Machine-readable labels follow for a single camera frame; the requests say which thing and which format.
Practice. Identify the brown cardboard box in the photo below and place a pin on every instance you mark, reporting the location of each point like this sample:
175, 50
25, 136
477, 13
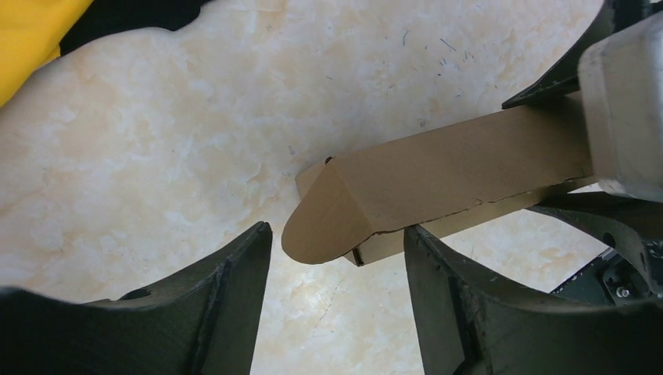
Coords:
448, 180

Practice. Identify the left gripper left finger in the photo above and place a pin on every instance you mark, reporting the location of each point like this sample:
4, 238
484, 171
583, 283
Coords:
202, 319

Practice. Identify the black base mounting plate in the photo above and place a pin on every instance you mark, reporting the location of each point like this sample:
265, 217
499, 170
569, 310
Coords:
607, 280

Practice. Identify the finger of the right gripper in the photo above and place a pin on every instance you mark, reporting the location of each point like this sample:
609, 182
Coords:
632, 227
562, 77

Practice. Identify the yellow shirt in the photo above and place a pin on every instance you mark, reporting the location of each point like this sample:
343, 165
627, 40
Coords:
31, 31

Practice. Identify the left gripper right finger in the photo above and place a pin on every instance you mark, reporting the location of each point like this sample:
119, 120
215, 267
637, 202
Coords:
473, 320

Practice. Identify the black cloth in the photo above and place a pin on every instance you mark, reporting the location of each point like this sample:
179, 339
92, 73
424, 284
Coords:
107, 17

